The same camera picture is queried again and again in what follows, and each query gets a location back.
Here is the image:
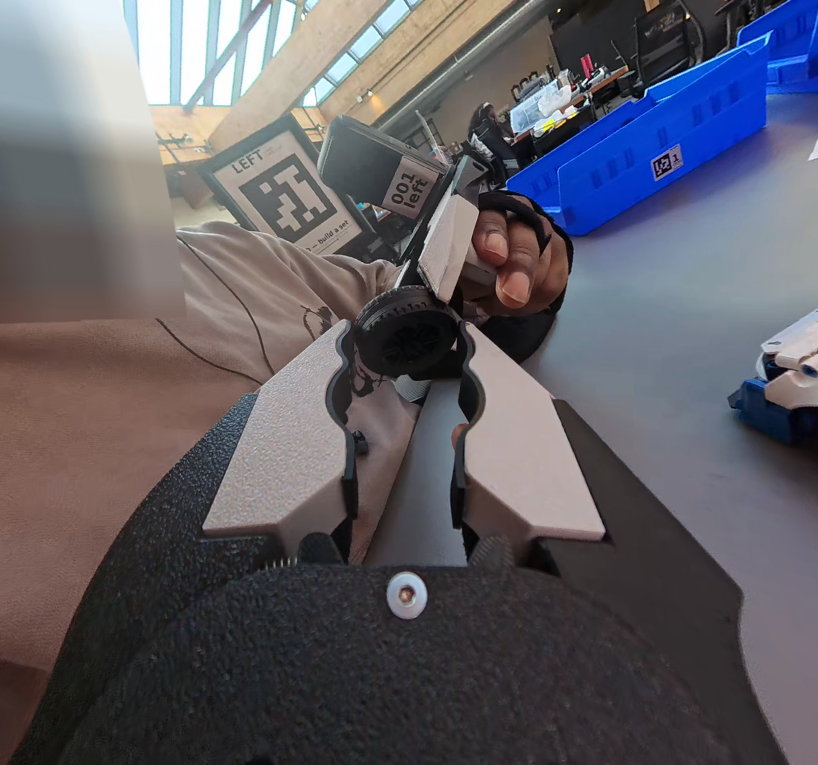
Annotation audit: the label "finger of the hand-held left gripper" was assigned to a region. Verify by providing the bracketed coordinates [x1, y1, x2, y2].
[418, 194, 480, 303]

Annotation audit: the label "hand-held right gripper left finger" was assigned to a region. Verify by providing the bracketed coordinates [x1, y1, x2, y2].
[202, 320, 358, 540]

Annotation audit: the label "large blue plastic bin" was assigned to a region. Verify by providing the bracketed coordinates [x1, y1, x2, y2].
[507, 33, 769, 237]

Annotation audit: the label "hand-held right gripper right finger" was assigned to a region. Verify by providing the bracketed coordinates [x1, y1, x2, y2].
[450, 322, 607, 542]

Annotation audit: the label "clear plastic containers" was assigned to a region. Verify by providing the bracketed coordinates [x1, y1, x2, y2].
[510, 83, 596, 134]

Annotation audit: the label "grey desk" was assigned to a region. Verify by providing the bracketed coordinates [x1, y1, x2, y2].
[367, 90, 818, 702]

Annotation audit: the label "white brick toy car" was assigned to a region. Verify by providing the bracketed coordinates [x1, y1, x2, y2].
[727, 308, 818, 447]

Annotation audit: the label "grey air duct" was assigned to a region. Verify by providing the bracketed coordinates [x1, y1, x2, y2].
[376, 0, 576, 134]

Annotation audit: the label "black toy wheel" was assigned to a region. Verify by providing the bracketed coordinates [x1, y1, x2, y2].
[353, 286, 462, 377]

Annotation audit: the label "black office chair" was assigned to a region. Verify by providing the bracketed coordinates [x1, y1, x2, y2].
[670, 0, 732, 78]
[629, 9, 696, 98]

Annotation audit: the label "person's left forearm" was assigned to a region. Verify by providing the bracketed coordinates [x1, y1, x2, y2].
[174, 220, 410, 357]

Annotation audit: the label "person's beige sweatshirt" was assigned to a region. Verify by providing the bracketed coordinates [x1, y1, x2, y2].
[0, 314, 423, 676]

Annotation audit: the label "person's left hand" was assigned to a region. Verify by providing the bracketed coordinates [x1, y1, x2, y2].
[472, 191, 574, 316]

